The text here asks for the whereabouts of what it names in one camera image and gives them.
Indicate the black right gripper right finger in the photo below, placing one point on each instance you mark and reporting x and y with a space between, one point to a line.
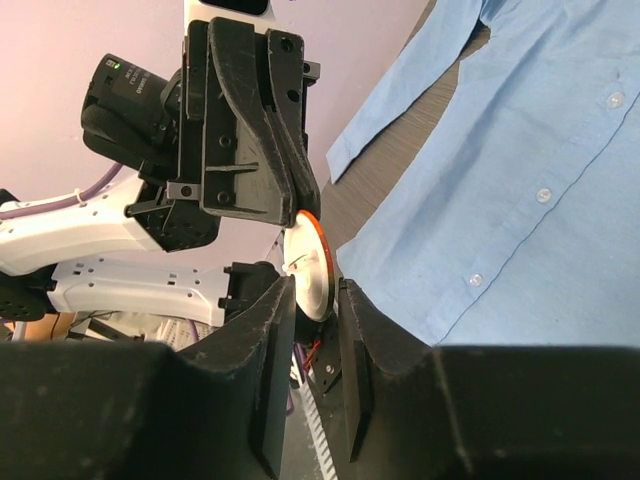
482 412

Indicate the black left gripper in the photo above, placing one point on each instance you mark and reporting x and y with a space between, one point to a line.
243 121

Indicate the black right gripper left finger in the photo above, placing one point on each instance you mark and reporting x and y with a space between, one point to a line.
140 410

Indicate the orange painted round brooch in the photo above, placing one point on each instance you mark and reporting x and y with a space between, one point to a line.
307 257

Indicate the blue button-up shirt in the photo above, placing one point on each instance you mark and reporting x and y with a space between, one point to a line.
517 222

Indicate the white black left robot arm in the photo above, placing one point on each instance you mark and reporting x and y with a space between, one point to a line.
55 254

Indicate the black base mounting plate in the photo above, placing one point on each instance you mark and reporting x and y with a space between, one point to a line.
318 354

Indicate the white slotted cable duct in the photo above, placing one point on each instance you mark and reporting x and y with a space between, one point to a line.
318 436

